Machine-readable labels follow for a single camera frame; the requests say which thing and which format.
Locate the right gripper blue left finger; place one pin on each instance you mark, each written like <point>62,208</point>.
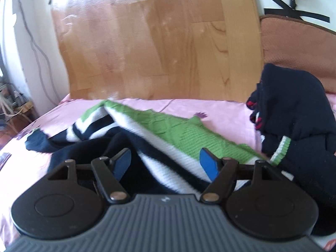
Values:
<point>108,173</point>

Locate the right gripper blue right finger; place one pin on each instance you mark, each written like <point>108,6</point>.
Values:
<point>222,174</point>

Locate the green navy white striped sweater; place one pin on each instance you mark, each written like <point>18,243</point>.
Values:
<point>164,148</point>

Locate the pink deer print bedsheet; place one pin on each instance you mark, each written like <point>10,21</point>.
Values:
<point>64,211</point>

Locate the dark navy knit garment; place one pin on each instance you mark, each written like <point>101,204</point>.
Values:
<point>291,111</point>

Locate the cluttered wooden nightstand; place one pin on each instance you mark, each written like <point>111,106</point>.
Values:
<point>16,110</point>

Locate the wooden headboard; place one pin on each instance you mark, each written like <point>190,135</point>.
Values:
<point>159,49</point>

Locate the brown cushion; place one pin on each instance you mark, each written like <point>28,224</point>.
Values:
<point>300,45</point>

